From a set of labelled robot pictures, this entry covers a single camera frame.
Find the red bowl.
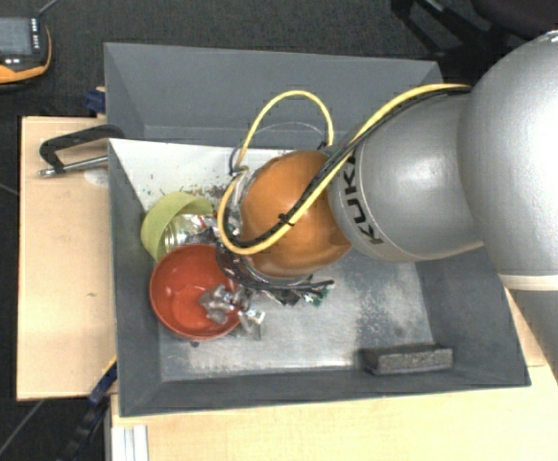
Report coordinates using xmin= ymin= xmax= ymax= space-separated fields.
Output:
xmin=149 ymin=242 xmax=244 ymax=341

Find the yellow-green cup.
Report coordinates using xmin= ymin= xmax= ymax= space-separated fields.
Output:
xmin=139 ymin=190 xmax=215 ymax=263

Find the grey metal bin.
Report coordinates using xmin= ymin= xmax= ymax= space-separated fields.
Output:
xmin=103 ymin=41 xmax=532 ymax=418

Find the silver crumpled foil packet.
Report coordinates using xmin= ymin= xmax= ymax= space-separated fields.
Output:
xmin=163 ymin=212 xmax=222 ymax=255

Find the dark grey sponge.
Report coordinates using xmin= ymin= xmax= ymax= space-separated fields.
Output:
xmin=358 ymin=343 xmax=454 ymax=377

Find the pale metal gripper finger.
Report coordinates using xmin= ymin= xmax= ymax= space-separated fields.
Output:
xmin=236 ymin=304 xmax=267 ymax=342
xmin=198 ymin=284 xmax=242 ymax=326

